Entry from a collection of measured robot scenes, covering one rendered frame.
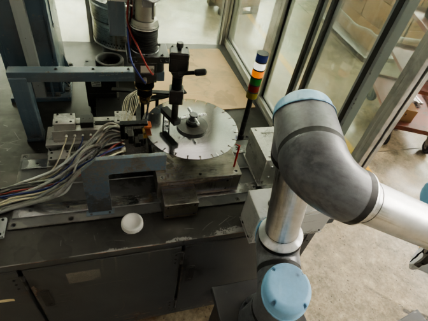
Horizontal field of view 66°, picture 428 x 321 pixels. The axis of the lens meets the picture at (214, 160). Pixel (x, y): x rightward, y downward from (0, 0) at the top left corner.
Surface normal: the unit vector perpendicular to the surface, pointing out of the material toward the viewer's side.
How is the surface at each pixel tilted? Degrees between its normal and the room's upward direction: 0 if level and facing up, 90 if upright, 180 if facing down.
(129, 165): 90
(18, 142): 0
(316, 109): 4
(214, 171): 0
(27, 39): 90
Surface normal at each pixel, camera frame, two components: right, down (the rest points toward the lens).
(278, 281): 0.14, -0.60
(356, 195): 0.11, 0.07
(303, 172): -0.64, 0.10
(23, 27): 0.25, 0.71
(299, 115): -0.42, -0.66
